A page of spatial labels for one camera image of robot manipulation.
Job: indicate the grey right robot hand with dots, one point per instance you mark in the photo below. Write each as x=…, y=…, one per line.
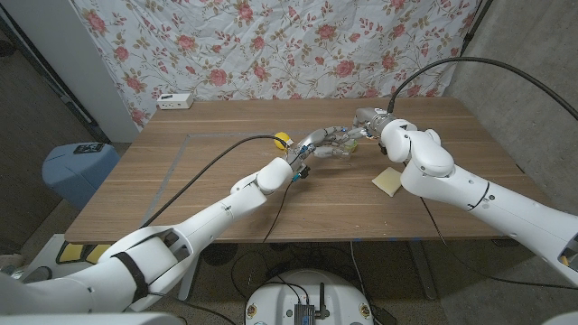
x=372, y=119

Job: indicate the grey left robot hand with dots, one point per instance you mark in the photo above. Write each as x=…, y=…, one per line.
x=316, y=137

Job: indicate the clear medicine bottle white cap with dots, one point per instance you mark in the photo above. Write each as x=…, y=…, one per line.
x=347, y=153

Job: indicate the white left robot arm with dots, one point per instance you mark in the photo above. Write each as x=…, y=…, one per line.
x=212, y=216

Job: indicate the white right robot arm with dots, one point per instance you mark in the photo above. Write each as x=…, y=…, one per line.
x=451, y=180

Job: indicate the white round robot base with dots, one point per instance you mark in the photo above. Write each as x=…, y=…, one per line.
x=275, y=298

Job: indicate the small green yellow cup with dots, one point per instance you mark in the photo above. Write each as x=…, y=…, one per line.
x=354, y=146

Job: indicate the yellow toy lemon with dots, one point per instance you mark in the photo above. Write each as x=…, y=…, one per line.
x=280, y=139

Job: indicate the floral print backdrop cloth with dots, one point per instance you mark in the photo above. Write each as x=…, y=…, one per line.
x=271, y=45

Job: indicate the black stand pole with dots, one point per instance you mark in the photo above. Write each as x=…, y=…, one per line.
x=474, y=25

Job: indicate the white power strip box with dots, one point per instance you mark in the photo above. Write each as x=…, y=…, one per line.
x=175, y=101

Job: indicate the grey table leg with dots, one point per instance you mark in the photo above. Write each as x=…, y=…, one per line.
x=423, y=271

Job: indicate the black antenna module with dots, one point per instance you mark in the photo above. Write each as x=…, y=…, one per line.
x=303, y=313

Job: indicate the white table leg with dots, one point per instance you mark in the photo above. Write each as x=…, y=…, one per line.
x=189, y=284

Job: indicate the black flat device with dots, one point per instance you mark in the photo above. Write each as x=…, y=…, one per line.
x=89, y=148

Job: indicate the blue grey bin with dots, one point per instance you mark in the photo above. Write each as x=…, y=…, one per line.
x=77, y=176

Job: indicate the yellow black floor sticker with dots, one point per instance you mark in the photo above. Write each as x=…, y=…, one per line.
x=83, y=252

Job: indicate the grey white sneaker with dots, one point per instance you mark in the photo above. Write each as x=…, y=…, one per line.
x=36, y=273

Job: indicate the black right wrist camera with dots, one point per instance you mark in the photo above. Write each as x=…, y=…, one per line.
x=382, y=149

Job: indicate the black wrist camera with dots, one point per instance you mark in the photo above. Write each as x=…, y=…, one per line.
x=382, y=149
x=301, y=173

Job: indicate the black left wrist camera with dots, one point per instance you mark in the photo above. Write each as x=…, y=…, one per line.
x=301, y=173

